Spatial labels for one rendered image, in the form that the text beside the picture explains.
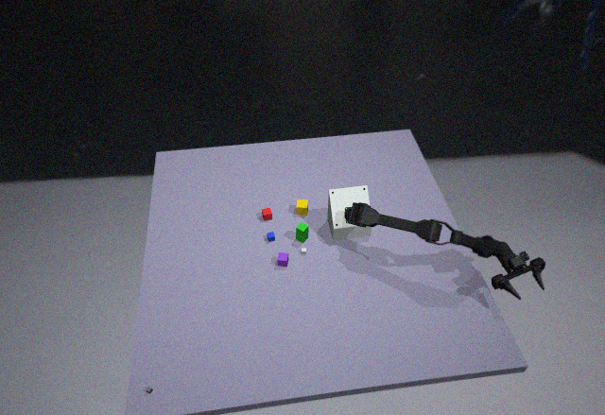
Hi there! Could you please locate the red block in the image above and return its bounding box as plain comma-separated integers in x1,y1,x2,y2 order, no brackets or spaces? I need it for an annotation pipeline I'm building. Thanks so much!
262,208,272,221

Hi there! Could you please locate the yellow block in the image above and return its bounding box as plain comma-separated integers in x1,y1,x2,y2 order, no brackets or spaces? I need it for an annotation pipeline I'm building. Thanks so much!
297,199,308,216

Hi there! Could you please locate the purple block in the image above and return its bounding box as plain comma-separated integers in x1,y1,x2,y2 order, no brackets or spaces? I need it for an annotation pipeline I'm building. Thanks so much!
277,252,288,267

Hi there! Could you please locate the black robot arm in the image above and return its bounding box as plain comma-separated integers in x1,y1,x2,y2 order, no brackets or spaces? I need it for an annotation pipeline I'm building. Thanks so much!
344,202,529,273

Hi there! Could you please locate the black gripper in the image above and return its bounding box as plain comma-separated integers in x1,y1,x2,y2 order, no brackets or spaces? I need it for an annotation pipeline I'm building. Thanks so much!
492,252,545,301

